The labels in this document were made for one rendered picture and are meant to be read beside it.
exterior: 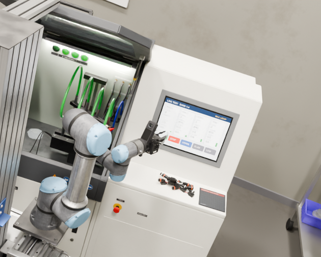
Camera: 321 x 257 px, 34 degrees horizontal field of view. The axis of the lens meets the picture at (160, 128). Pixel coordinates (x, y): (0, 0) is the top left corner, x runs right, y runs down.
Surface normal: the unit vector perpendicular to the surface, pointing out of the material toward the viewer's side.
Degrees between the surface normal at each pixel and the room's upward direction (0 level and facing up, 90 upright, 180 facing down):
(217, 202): 0
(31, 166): 90
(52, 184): 7
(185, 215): 90
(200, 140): 76
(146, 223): 90
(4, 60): 90
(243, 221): 0
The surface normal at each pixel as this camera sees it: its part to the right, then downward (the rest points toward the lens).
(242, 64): -0.25, 0.46
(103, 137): 0.75, 0.44
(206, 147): -0.07, 0.29
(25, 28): 0.28, -0.81
